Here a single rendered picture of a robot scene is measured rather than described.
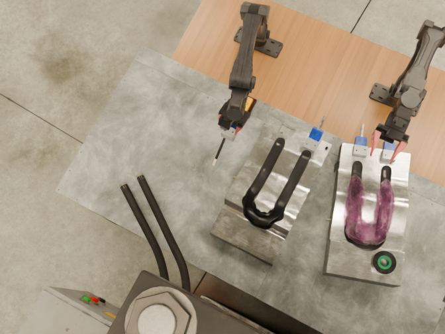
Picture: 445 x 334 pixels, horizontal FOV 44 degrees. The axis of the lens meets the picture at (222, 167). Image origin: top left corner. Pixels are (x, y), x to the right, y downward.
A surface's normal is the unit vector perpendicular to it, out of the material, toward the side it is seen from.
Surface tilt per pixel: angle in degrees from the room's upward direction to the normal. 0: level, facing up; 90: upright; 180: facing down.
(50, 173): 0
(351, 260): 0
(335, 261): 0
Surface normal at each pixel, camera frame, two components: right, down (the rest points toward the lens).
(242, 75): -0.09, -0.03
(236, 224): -0.04, -0.25
